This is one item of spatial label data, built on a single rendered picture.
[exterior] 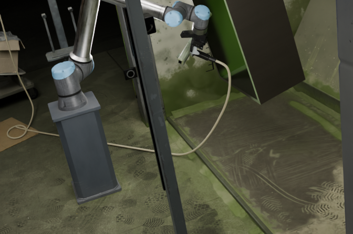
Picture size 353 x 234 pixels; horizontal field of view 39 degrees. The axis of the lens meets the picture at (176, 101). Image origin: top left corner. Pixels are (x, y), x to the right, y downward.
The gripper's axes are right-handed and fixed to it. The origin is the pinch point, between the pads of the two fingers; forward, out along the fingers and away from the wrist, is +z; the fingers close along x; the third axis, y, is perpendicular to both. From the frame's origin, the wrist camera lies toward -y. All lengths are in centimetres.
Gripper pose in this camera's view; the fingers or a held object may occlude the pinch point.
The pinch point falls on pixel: (192, 51)
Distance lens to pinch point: 317.7
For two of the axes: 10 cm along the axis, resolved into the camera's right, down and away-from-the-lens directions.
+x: 4.1, -7.1, 5.7
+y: 9.1, 3.8, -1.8
